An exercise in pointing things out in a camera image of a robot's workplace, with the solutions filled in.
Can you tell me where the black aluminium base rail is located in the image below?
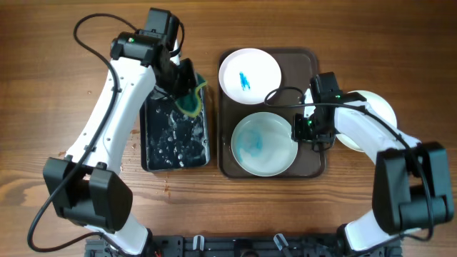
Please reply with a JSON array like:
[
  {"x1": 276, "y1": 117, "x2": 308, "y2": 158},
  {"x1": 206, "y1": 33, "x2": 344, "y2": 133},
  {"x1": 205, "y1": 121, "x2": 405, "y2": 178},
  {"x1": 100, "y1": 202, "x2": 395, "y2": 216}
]
[{"x1": 84, "y1": 233, "x2": 403, "y2": 257}]

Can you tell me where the dark brown serving tray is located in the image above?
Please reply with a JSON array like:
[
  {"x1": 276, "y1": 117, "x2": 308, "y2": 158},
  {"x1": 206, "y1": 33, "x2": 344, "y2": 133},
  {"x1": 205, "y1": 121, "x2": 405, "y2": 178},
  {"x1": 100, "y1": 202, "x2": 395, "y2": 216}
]
[{"x1": 217, "y1": 48, "x2": 326, "y2": 179}]

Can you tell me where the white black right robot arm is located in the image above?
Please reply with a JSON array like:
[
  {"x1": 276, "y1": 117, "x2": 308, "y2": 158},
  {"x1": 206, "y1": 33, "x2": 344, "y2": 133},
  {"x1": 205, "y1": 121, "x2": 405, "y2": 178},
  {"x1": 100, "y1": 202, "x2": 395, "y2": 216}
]
[{"x1": 291, "y1": 72, "x2": 454, "y2": 256}]

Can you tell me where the white plate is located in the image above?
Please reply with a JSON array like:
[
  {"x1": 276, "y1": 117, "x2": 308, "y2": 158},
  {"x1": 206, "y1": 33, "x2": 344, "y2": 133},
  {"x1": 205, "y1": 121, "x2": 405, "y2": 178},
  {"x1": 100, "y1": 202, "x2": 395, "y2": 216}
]
[{"x1": 336, "y1": 90, "x2": 398, "y2": 152}]

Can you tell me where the green yellow sponge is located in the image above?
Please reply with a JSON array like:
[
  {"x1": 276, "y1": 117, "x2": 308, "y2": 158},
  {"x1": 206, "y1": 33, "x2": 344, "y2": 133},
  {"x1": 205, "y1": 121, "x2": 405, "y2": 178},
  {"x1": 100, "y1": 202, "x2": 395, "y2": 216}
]
[{"x1": 175, "y1": 74, "x2": 207, "y2": 118}]

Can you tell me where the white plate stain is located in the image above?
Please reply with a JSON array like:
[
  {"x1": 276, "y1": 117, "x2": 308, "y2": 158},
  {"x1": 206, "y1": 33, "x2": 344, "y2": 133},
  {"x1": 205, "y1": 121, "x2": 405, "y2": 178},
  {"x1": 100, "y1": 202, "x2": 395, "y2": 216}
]
[{"x1": 219, "y1": 48, "x2": 282, "y2": 105}]

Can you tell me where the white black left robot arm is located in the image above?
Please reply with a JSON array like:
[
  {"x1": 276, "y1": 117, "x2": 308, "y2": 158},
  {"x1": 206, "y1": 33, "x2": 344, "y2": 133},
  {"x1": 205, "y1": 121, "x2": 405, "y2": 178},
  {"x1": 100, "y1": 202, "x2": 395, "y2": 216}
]
[{"x1": 43, "y1": 30, "x2": 196, "y2": 256}]

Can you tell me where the black water tub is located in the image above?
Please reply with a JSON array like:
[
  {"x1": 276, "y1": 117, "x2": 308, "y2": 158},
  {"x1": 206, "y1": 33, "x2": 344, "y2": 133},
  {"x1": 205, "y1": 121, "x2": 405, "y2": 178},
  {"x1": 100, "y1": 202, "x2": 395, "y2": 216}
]
[{"x1": 139, "y1": 87, "x2": 211, "y2": 173}]

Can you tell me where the light blue shallow plate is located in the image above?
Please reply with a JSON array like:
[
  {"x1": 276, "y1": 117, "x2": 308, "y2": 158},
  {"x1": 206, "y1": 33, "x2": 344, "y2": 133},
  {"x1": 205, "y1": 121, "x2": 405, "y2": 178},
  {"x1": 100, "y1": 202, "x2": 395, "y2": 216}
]
[{"x1": 231, "y1": 112, "x2": 298, "y2": 177}]

